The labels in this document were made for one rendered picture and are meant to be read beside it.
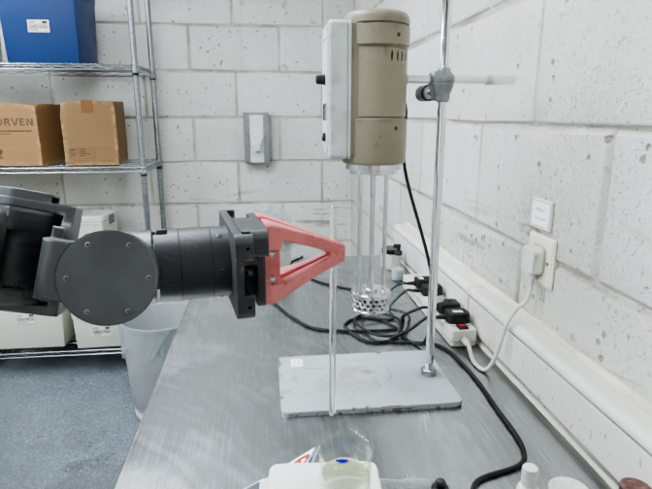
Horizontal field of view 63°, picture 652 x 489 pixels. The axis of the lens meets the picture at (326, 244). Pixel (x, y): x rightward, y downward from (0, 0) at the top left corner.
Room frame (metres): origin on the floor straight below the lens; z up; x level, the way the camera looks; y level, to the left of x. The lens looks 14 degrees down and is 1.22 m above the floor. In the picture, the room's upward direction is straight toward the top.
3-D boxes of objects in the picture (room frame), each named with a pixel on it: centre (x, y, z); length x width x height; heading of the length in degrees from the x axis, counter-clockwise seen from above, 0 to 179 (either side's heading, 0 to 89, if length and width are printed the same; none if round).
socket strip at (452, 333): (1.21, -0.26, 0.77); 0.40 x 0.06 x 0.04; 7
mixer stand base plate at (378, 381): (0.87, -0.07, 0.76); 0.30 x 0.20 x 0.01; 97
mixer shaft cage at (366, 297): (0.87, -0.08, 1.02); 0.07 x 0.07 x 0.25
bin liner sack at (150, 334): (2.03, 0.67, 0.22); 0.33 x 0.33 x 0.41
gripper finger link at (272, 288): (0.44, 0.03, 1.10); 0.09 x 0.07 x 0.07; 107
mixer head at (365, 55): (0.87, -0.06, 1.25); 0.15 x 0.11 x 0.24; 97
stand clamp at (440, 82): (0.92, -0.18, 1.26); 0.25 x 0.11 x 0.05; 97
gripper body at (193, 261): (0.41, 0.10, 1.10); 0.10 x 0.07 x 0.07; 17
